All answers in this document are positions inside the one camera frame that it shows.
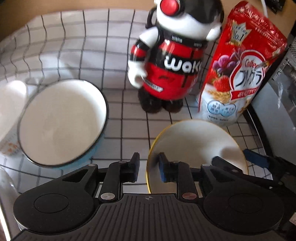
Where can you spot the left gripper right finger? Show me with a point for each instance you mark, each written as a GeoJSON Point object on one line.
{"type": "Point", "coordinates": [228, 202]}

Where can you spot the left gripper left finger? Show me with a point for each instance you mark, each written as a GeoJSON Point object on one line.
{"type": "Point", "coordinates": [68, 202]}

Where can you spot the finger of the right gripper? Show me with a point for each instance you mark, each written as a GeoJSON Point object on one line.
{"type": "Point", "coordinates": [230, 168]}
{"type": "Point", "coordinates": [277, 166]}

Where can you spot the white plate yellow rim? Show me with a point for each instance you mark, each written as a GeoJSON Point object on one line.
{"type": "Point", "coordinates": [195, 142]}

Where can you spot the blue enamel bowl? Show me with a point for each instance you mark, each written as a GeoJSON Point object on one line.
{"type": "Point", "coordinates": [62, 125]}

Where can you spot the white paper noodle bowl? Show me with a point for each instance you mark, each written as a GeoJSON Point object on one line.
{"type": "Point", "coordinates": [14, 97]}

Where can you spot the silver microwave appliance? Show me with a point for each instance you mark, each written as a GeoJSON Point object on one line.
{"type": "Point", "coordinates": [272, 111]}

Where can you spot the red black robot figurine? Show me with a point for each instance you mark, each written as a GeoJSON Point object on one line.
{"type": "Point", "coordinates": [166, 59]}

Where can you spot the red Calbee cereal bag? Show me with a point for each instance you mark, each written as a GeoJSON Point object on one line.
{"type": "Point", "coordinates": [249, 44]}

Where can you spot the checkered white tablecloth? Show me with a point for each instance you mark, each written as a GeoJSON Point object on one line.
{"type": "Point", "coordinates": [93, 45]}

